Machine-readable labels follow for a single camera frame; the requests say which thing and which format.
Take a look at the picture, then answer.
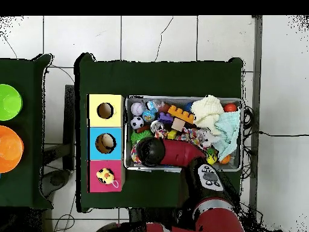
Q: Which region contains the large colourful dotted cloth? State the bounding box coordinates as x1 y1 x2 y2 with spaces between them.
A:
154 127 218 148

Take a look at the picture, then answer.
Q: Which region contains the cream yellow cloth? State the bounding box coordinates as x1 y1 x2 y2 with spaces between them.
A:
190 94 225 135

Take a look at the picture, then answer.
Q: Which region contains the yellow toy duck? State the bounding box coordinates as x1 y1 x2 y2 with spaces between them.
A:
96 167 119 189

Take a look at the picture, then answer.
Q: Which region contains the mint green cloth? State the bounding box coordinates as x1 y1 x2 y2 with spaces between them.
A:
212 109 242 162

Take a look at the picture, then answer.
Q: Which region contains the wooden box with three holes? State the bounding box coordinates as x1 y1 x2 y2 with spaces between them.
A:
86 93 126 193

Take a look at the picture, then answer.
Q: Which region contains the clear mesh bin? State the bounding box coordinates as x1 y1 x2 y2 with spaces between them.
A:
123 95 244 173

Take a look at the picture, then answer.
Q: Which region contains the blue globe ball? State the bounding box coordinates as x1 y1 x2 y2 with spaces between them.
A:
142 109 156 123

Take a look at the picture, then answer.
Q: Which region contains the purple toy block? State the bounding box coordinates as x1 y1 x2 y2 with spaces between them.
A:
157 112 174 125

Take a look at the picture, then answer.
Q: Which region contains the black white soccer ball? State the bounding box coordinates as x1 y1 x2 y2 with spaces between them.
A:
130 116 145 130

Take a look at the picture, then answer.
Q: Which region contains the white baseball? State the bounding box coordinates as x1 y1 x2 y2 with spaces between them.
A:
130 101 145 117

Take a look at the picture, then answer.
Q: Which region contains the orange studded toy block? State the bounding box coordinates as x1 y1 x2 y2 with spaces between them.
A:
167 105 196 124

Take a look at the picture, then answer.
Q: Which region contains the dark green table cloth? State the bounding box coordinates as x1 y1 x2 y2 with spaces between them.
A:
0 54 53 210
74 53 244 213

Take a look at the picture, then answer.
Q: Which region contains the red orange ball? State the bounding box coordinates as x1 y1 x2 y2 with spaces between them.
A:
223 103 238 113

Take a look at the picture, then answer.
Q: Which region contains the orange plastic bowl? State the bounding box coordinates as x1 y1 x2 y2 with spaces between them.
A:
0 125 25 174

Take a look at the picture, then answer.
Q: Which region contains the green plastic bowl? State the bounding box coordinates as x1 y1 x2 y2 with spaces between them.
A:
0 83 24 121

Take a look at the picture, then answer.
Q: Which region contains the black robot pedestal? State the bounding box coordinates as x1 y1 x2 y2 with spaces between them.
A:
129 207 180 224

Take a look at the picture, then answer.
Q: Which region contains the black frame stand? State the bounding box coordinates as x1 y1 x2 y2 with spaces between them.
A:
62 84 76 171

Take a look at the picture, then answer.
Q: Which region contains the grey floor cable cover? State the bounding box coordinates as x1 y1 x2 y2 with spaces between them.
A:
248 15 263 213

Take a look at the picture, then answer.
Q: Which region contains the black cable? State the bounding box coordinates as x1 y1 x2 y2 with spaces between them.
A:
243 130 309 139

